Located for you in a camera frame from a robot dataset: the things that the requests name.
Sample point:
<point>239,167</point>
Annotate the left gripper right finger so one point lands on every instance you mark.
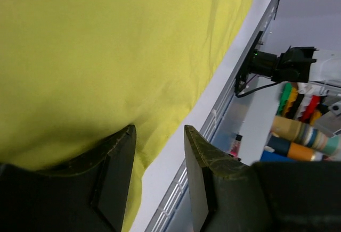
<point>227,195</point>

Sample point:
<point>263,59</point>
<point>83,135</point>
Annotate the aluminium rail frame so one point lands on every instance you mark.
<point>218,116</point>

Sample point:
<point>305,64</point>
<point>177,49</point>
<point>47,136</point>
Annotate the yellow-green trousers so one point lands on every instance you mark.
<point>76,71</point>

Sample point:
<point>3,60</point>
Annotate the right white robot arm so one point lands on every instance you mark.
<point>297,64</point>

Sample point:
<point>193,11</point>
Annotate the colourful tape rolls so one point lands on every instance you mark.
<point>300,141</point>

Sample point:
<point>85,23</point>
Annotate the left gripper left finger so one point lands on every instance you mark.
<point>86,193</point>

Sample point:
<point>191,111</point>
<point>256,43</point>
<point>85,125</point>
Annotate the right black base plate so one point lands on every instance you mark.
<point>242,74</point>

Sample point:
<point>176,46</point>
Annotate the colourful hanging fabric strips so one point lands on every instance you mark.
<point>303,103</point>

